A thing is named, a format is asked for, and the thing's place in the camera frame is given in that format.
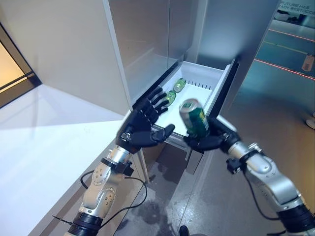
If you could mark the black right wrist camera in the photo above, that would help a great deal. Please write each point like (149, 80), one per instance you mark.
(233, 166)

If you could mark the dark green drink can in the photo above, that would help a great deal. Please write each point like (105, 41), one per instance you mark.
(195, 118)

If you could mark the light green drink can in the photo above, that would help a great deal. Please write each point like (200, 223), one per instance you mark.
(171, 97)
(179, 84)

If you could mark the white round stand base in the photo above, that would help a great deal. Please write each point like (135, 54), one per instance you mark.
(311, 123)

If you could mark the white tall housing panel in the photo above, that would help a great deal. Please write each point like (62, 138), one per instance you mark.
(73, 49)

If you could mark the steel fridge door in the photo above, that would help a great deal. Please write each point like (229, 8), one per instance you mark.
(142, 37)
(184, 29)

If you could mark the grey tall side panel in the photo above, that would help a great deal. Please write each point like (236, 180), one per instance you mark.
(233, 29)

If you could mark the dark framed glass window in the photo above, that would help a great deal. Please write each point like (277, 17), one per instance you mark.
(12, 68)

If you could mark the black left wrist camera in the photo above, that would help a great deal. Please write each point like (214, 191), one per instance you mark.
(125, 169)

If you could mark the stainless steel fridge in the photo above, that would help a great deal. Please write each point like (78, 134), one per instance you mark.
(142, 49)

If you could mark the white counter cabinet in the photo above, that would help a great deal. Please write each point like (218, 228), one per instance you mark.
(37, 159)

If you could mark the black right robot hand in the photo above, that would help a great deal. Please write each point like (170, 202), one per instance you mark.
(214, 142)

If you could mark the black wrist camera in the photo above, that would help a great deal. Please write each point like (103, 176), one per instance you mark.
(233, 166)
(125, 169)

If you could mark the steel fridge drawer white bin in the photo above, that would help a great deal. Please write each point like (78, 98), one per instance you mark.
(197, 93)

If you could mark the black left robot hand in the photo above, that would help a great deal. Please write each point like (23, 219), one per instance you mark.
(140, 123)

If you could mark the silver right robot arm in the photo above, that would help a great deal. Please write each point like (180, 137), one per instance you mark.
(278, 177)

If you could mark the small orange tag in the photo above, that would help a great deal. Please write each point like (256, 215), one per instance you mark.
(307, 64)

